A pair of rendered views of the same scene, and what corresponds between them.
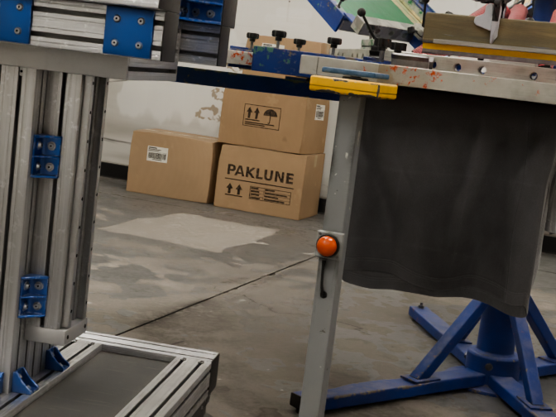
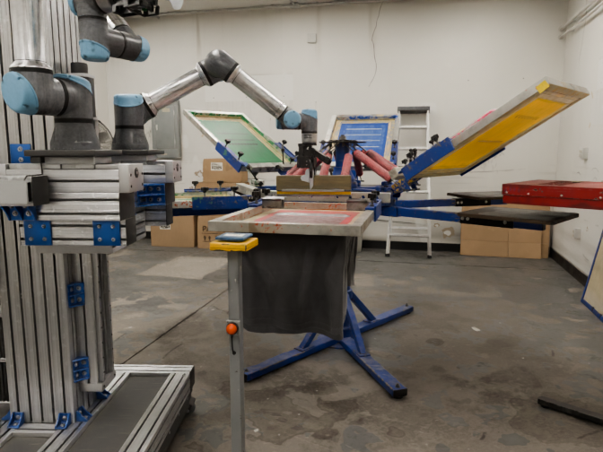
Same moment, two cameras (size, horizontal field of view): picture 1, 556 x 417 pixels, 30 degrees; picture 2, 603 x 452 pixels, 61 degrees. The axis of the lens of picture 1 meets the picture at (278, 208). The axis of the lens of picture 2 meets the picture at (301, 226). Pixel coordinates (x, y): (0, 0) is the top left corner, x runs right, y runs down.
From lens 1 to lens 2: 0.36 m
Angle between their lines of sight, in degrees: 7
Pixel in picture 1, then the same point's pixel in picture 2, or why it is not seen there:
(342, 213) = (238, 310)
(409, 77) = (265, 228)
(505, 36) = (318, 185)
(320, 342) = (236, 378)
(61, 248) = (92, 341)
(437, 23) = (282, 180)
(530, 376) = (358, 338)
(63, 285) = (97, 360)
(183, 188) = (180, 240)
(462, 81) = (292, 228)
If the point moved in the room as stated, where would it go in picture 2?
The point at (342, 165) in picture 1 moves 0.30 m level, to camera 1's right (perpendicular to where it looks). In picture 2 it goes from (233, 285) to (319, 282)
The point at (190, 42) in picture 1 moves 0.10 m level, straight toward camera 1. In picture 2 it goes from (151, 215) to (149, 218)
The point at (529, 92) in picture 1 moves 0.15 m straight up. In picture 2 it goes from (326, 230) to (327, 188)
